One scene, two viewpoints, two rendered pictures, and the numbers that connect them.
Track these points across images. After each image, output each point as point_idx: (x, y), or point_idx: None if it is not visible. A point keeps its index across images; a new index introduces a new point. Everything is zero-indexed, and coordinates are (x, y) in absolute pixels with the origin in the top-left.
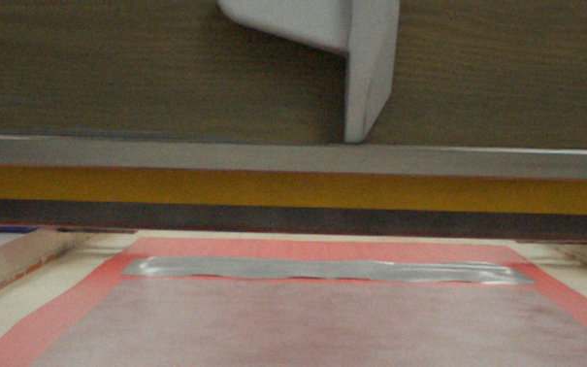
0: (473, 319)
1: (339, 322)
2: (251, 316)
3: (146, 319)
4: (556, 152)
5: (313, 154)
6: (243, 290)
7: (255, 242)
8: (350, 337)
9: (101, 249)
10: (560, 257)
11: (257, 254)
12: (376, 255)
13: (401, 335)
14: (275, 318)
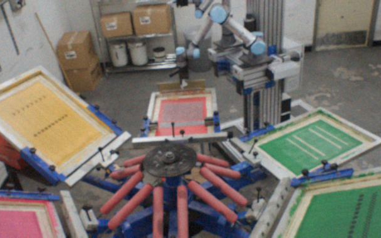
0: (170, 114)
1: (182, 113)
2: (189, 113)
3: (197, 111)
4: None
5: None
6: (190, 118)
7: (190, 133)
8: (181, 111)
9: (210, 127)
10: (150, 132)
11: (189, 128)
12: (174, 130)
13: (177, 111)
14: (187, 113)
